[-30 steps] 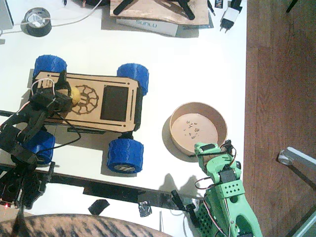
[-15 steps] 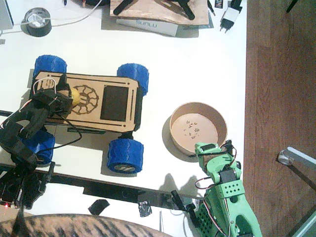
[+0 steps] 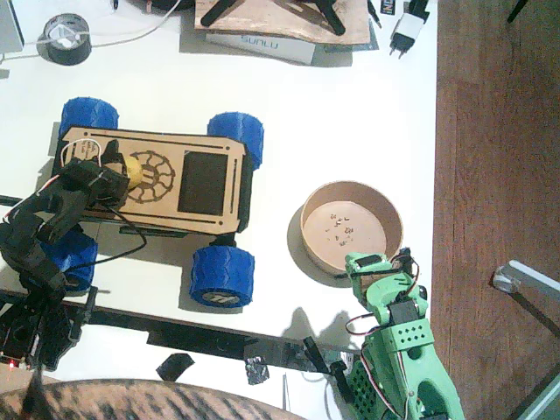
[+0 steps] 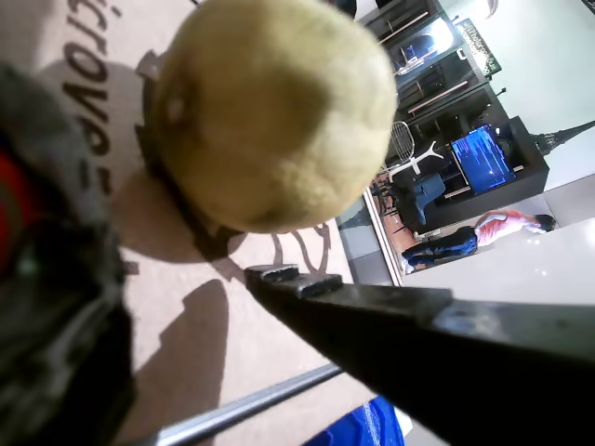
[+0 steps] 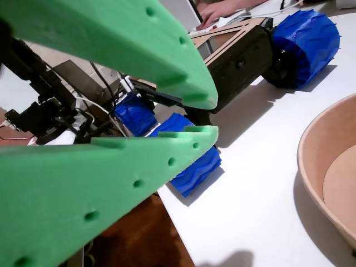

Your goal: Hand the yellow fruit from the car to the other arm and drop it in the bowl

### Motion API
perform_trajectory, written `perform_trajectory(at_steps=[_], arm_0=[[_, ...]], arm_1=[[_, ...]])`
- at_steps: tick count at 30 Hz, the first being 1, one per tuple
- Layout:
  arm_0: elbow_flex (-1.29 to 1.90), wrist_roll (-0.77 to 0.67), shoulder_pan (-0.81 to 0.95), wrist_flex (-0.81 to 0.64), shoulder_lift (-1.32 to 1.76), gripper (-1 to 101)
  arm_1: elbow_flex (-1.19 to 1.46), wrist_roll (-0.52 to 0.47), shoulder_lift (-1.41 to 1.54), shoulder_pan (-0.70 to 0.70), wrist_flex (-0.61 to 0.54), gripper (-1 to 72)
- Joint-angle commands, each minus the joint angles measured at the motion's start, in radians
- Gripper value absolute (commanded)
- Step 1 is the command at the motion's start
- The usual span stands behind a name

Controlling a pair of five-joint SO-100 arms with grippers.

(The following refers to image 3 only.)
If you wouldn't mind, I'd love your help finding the yellow lemon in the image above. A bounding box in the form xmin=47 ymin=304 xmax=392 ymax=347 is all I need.
xmin=123 ymin=156 xmax=144 ymax=190

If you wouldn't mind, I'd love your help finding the round wooden bowl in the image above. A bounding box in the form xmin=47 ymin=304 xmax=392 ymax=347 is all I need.
xmin=299 ymin=180 xmax=404 ymax=277

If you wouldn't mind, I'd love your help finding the blue rover wheel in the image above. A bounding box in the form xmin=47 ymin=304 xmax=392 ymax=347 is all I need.
xmin=206 ymin=112 xmax=266 ymax=171
xmin=41 ymin=227 xmax=100 ymax=294
xmin=188 ymin=244 xmax=256 ymax=307
xmin=59 ymin=95 xmax=120 ymax=132

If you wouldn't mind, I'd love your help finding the wooden rover chassis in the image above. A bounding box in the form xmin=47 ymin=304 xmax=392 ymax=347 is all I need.
xmin=52 ymin=126 xmax=255 ymax=240

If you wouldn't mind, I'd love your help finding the grey metal leg with castor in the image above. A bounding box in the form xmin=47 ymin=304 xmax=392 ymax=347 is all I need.
xmin=493 ymin=259 xmax=560 ymax=307

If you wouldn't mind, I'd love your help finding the crumpled dark tape piece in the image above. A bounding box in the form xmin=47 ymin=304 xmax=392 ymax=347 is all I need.
xmin=243 ymin=355 xmax=270 ymax=386

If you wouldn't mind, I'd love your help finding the grey box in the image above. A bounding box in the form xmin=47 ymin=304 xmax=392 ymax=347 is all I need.
xmin=0 ymin=0 xmax=25 ymax=56

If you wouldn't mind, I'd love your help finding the black tripod leg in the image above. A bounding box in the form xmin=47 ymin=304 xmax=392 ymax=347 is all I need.
xmin=314 ymin=0 xmax=347 ymax=36
xmin=199 ymin=0 xmax=240 ymax=28

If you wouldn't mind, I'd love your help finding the white SUNLU box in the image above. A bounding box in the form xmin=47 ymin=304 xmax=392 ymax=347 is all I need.
xmin=205 ymin=29 xmax=316 ymax=67

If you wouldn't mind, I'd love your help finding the black tape piece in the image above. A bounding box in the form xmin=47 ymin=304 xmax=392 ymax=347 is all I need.
xmin=156 ymin=352 xmax=196 ymax=382

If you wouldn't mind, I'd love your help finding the brown wooden board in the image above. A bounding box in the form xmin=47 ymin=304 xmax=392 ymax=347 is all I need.
xmin=194 ymin=0 xmax=371 ymax=47

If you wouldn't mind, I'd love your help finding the brown striped fabric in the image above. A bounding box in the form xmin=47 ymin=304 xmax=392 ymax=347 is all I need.
xmin=0 ymin=378 xmax=307 ymax=420

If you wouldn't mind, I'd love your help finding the white and black power adapter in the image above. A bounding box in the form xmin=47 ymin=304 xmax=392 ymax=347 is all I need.
xmin=388 ymin=0 xmax=432 ymax=60

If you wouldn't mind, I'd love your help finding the black pen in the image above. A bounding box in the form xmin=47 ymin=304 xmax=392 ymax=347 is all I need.
xmin=366 ymin=0 xmax=382 ymax=30

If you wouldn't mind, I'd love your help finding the dark camera module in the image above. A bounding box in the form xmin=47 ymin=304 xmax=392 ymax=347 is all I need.
xmin=391 ymin=247 xmax=420 ymax=275

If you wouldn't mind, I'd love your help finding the black clamp handle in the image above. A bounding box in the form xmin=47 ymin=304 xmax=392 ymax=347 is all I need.
xmin=302 ymin=336 xmax=332 ymax=375
xmin=330 ymin=361 xmax=356 ymax=403

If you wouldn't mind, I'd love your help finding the grey duct tape roll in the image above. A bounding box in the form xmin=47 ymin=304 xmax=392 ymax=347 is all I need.
xmin=36 ymin=12 xmax=93 ymax=67

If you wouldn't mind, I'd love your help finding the white cable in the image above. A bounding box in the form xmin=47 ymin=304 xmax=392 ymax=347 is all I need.
xmin=0 ymin=0 xmax=183 ymax=62

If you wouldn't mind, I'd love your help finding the long black rail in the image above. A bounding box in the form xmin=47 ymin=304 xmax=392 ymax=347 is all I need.
xmin=54 ymin=299 xmax=351 ymax=373

